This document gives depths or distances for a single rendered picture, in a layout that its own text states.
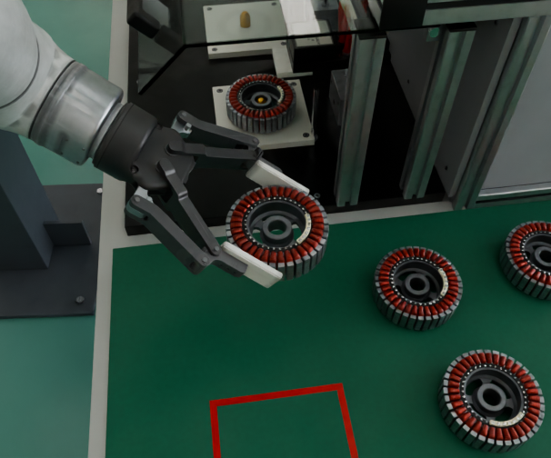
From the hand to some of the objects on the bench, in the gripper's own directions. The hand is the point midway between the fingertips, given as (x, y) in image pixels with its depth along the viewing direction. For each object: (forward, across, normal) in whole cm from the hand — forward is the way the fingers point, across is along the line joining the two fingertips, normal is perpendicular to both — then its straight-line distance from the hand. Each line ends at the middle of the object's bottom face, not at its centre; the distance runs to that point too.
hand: (275, 228), depth 64 cm
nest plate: (-11, -54, -23) cm, 60 cm away
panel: (+14, -53, -9) cm, 56 cm away
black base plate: (-4, -44, -22) cm, 49 cm away
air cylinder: (+9, -38, -11) cm, 40 cm away
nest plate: (-3, -32, -18) cm, 37 cm away
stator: (+32, +7, 0) cm, 33 cm away
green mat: (+35, +7, +1) cm, 36 cm away
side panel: (+37, -29, +2) cm, 48 cm away
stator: (+37, -15, +3) cm, 40 cm away
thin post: (+5, -30, -13) cm, 33 cm away
